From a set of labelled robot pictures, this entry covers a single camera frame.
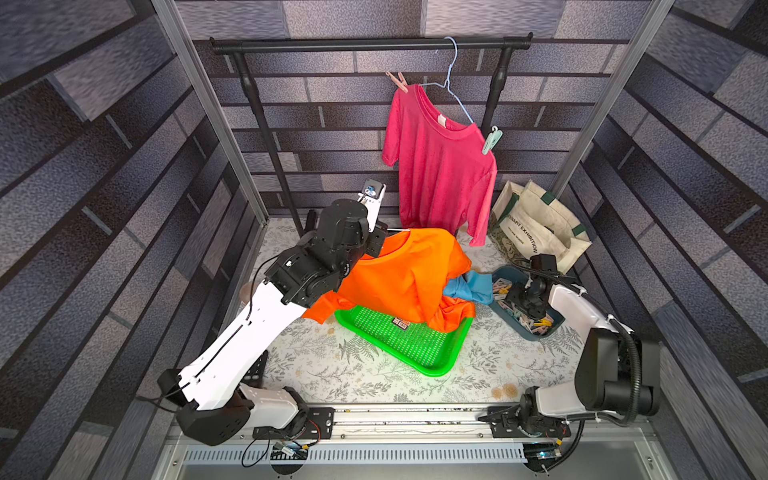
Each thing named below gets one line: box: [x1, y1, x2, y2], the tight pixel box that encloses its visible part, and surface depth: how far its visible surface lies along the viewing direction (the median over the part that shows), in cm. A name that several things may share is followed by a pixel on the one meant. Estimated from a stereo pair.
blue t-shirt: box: [443, 270, 494, 305], surface depth 88 cm
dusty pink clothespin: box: [385, 71, 409, 93], surface depth 79 cm
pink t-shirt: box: [382, 83, 497, 247], surface depth 81 cm
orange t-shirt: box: [301, 228, 475, 333], surface depth 80 cm
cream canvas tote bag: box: [488, 180, 592, 274], surface depth 99 cm
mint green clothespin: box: [482, 126, 503, 155], surface depth 63 cm
